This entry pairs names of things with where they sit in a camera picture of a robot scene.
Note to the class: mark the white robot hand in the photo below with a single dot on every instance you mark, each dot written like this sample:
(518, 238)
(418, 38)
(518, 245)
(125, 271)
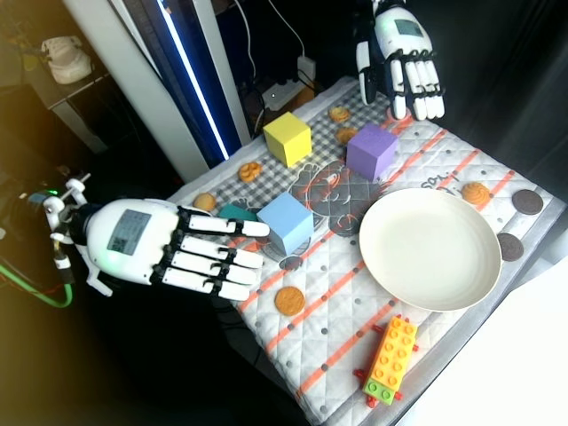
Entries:
(399, 37)
(128, 239)

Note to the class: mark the purple foam cube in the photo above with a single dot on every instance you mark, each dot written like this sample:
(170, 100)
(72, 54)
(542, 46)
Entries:
(370, 151)

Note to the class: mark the blue foam cube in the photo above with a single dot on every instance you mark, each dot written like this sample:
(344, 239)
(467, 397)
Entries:
(286, 222)

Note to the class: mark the yellow foam cube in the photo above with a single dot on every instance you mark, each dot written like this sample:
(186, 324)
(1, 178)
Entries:
(288, 137)

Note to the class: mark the cream round plate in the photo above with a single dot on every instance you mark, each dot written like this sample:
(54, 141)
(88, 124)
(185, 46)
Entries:
(428, 248)

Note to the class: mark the plain round tan cookie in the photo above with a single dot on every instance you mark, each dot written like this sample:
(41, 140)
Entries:
(204, 202)

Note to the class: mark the white plug adapter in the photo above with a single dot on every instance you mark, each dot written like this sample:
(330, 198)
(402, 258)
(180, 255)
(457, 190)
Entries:
(306, 68)

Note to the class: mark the orange swirl cookie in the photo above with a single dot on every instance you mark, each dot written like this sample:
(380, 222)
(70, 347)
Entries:
(346, 135)
(475, 193)

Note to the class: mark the teal rectangular block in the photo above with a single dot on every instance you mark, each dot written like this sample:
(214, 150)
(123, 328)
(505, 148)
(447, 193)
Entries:
(237, 213)

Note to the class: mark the white power strip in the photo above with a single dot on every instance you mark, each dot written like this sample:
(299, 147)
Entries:
(284, 95)

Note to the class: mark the pretzel-shaped cookie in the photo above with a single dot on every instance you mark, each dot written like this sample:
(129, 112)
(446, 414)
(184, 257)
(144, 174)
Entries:
(250, 172)

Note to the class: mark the grey shelf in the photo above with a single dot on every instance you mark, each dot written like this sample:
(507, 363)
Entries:
(84, 106)

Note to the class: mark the white column with blue light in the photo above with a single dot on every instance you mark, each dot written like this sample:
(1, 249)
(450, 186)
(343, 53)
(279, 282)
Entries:
(146, 89)

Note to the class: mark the round dotted orange biscuit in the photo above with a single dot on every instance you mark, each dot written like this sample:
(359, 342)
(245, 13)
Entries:
(289, 301)

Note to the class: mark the white shoe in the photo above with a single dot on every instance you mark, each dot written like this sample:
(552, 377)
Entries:
(66, 57)

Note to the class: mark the grey quilt with printed bear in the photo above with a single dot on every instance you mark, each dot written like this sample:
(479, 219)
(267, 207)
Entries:
(319, 284)

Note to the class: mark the dark chocolate sandwich cookie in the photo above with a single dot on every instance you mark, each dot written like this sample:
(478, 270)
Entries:
(527, 202)
(511, 246)

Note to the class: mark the orange and green toy brick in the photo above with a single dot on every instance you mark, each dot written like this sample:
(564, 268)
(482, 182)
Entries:
(392, 355)

